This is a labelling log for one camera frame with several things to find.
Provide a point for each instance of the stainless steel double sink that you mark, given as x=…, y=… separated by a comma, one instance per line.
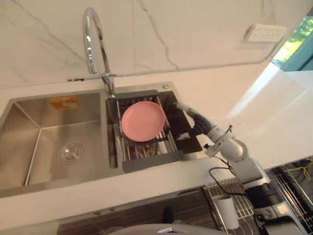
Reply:
x=61, y=122

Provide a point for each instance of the round metal drain strainer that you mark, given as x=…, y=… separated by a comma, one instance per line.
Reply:
x=71, y=152

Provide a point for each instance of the grey robot torso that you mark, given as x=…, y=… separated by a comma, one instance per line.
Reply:
x=151, y=229

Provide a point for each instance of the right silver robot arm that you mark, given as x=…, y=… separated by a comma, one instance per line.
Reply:
x=234, y=149

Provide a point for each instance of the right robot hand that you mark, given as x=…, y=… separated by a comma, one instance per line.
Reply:
x=199, y=123

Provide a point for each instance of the chrome gooseneck faucet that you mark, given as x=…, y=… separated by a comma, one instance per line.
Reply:
x=88, y=41

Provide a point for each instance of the pink round plate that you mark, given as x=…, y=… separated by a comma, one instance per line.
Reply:
x=143, y=122

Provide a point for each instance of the white cup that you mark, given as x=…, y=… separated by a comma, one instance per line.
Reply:
x=226, y=210

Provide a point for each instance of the orange sticker label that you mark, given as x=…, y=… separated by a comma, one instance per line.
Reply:
x=64, y=102

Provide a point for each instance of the round chrome sink button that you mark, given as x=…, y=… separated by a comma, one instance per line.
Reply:
x=165, y=86

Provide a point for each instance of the window with teal frame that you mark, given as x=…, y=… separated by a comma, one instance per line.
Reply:
x=299, y=41

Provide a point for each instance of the dark wood cabinet front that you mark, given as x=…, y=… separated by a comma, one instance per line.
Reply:
x=137, y=210

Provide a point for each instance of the grey sink drying rack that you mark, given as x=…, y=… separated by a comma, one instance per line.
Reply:
x=151, y=160

